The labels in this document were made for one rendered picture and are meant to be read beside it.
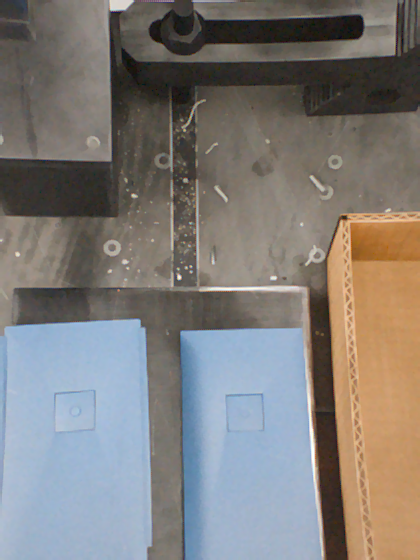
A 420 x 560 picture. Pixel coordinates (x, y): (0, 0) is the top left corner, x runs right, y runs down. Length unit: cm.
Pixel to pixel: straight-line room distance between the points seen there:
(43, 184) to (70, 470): 16
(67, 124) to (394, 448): 25
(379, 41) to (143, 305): 19
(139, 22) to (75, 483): 26
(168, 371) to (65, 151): 14
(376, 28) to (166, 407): 24
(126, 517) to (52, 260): 18
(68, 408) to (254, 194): 19
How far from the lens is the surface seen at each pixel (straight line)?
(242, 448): 76
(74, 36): 77
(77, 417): 72
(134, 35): 78
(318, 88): 84
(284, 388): 76
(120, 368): 73
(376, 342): 80
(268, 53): 78
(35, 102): 76
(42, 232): 82
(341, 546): 78
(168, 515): 75
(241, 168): 83
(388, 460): 78
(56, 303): 78
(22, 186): 78
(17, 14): 62
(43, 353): 73
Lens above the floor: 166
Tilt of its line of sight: 71 degrees down
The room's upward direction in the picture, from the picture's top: 4 degrees clockwise
